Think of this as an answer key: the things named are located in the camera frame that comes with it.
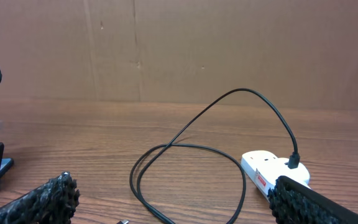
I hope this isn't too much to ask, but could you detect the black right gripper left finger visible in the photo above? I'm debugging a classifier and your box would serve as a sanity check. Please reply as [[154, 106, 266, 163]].
[[0, 172, 80, 224]]

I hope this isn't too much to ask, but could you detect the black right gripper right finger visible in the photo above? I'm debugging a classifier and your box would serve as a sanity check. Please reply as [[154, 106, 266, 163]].
[[267, 175, 358, 224]]

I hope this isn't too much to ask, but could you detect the Samsung Galaxy smartphone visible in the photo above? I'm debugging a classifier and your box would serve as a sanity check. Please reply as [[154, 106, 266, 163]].
[[0, 158, 14, 177]]

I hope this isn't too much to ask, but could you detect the white power strip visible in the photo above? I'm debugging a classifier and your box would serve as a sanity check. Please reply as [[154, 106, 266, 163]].
[[240, 150, 311, 200]]

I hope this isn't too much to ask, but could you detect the black USB charging cable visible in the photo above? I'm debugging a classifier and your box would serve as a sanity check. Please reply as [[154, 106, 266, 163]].
[[116, 88, 301, 224]]

